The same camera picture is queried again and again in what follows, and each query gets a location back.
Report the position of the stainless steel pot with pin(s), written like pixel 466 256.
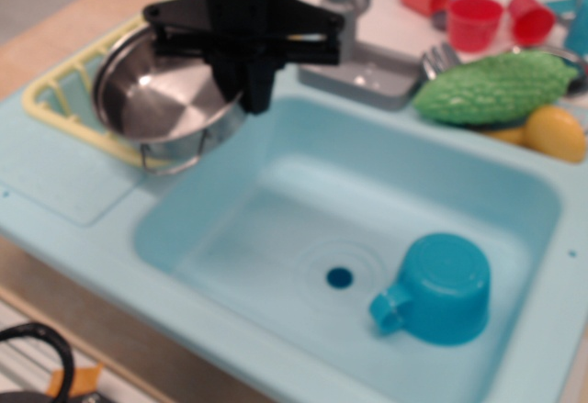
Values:
pixel 169 108

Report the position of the orange tape piece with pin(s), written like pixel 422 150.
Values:
pixel 85 380

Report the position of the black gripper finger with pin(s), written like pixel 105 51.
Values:
pixel 229 76
pixel 259 78

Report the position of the light blue toy sink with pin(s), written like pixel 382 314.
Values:
pixel 264 258

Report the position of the blue cup at edge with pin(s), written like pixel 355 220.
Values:
pixel 576 38

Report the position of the red cup middle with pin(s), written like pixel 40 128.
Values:
pixel 473 24

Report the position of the green toy bitter gourd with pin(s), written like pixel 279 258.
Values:
pixel 496 89

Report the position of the yellow toy squash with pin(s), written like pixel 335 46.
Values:
pixel 550 130

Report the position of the red cup right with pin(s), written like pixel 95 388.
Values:
pixel 531 21

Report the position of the blue plastic mug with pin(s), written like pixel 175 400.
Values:
pixel 441 293

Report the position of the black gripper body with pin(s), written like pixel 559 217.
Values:
pixel 284 30

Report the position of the yellow dish drying rack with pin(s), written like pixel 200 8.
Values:
pixel 62 97

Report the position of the grey toy fork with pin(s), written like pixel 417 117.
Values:
pixel 439 59

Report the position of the grey toy faucet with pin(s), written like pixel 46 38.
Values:
pixel 366 73

